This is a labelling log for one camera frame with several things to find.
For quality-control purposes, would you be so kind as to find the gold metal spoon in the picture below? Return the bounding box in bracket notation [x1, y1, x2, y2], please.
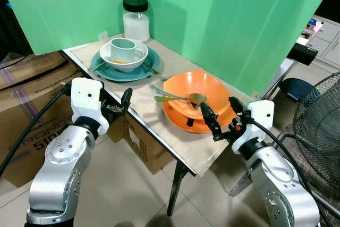
[154, 93, 208, 105]

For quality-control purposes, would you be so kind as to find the orange plate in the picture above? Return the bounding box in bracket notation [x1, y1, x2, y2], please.
[162, 99, 237, 133]

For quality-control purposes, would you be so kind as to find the orange bowl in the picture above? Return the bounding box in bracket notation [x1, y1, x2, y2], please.
[163, 70, 232, 120]

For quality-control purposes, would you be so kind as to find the olive utensil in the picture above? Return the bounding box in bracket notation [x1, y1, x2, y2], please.
[142, 62, 160, 75]

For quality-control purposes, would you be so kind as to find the teal plate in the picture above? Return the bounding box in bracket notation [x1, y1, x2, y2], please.
[90, 46, 161, 82]

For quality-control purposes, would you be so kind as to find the green utensil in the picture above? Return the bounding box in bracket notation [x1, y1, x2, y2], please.
[88, 62, 107, 72]

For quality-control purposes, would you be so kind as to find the white bowl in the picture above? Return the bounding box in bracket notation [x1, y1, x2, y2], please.
[99, 38, 149, 72]

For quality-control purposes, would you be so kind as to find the dark blue bin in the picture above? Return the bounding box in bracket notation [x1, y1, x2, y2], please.
[280, 78, 315, 103]

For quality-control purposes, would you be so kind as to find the glass jar with black lid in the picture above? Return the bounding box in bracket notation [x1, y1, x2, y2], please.
[122, 0, 151, 43]

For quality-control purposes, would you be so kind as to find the wide green backdrop panel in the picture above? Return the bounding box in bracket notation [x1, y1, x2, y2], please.
[138, 0, 338, 97]

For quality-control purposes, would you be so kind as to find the large cardboard box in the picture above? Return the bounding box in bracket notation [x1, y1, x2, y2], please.
[0, 52, 115, 188]

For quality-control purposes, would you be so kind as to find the black box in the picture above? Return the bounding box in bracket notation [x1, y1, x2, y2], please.
[287, 41, 319, 66]

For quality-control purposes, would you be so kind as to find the narrow green backdrop panel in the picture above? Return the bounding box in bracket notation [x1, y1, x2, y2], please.
[0, 0, 141, 56]

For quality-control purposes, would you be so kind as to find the grey drawer cabinet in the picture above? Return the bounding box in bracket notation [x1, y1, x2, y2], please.
[297, 17, 340, 69]

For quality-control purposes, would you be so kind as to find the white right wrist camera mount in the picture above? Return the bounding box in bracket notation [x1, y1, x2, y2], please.
[232, 99, 275, 153]

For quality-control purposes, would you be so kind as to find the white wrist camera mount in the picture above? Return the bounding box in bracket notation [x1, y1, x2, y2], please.
[232, 99, 275, 153]
[71, 77, 109, 128]

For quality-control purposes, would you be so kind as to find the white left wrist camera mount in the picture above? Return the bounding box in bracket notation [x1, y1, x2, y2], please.
[71, 77, 109, 128]

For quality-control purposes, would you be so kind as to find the teal handled fork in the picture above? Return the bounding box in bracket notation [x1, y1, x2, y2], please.
[153, 86, 186, 100]

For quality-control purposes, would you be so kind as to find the beige table with black frame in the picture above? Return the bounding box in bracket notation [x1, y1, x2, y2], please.
[63, 36, 295, 217]

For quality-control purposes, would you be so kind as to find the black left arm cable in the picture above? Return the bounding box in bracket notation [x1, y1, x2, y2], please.
[0, 82, 72, 177]

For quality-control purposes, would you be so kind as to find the black wire cage fan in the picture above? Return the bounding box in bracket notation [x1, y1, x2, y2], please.
[293, 72, 340, 185]

